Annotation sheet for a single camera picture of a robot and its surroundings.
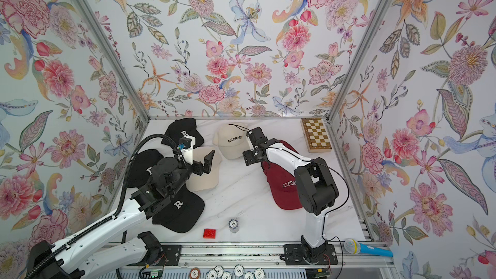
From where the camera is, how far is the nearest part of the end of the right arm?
2.28ft

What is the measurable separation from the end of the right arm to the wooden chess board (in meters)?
0.36

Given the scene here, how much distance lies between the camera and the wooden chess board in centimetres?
106
